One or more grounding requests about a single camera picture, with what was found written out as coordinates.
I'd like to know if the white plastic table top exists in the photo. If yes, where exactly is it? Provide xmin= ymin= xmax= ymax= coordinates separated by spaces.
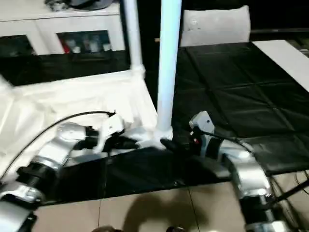
xmin=0 ymin=67 xmax=174 ymax=179

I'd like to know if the white table leg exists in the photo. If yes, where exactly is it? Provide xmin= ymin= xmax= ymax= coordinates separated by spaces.
xmin=122 ymin=0 xmax=147 ymax=78
xmin=154 ymin=0 xmax=183 ymax=140
xmin=0 ymin=73 xmax=15 ymax=97

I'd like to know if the dark robot left foot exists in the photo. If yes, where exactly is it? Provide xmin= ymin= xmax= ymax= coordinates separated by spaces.
xmin=93 ymin=226 xmax=121 ymax=232

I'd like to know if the black tripod leg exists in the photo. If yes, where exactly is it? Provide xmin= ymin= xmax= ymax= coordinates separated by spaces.
xmin=275 ymin=180 xmax=309 ymax=201

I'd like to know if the black cabinet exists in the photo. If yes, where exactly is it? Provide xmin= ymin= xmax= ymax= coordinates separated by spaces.
xmin=119 ymin=0 xmax=186 ymax=71

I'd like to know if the white chair back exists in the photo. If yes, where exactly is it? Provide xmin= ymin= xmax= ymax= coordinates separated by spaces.
xmin=180 ymin=5 xmax=251 ymax=47

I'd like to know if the white glass-door cabinet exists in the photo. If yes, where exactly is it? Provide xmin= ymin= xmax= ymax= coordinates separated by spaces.
xmin=0 ymin=0 xmax=126 ymax=56

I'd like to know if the black tangled bundle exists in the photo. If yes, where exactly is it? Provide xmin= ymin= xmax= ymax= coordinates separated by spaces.
xmin=44 ymin=0 xmax=70 ymax=12

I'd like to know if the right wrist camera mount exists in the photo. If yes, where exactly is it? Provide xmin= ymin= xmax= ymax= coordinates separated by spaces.
xmin=189 ymin=111 xmax=217 ymax=158

